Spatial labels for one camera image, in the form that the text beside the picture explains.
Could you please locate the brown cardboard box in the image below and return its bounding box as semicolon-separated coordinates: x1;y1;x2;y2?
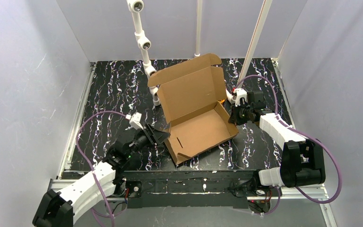
148;53;239;165

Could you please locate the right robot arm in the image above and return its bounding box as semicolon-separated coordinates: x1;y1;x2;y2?
228;88;326;192

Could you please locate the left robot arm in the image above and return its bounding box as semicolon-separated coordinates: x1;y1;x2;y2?
32;124;170;227

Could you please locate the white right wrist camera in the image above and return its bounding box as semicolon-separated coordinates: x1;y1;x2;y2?
231;88;248;106

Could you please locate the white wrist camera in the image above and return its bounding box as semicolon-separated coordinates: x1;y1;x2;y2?
126;112;144;130
231;88;248;106

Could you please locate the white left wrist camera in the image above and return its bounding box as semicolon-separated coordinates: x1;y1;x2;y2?
126;112;144;130

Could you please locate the white PVC pipe frame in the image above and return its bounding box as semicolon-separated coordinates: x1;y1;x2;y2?
127;0;273;103

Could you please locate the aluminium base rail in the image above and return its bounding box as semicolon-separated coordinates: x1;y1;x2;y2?
39;62;337;227

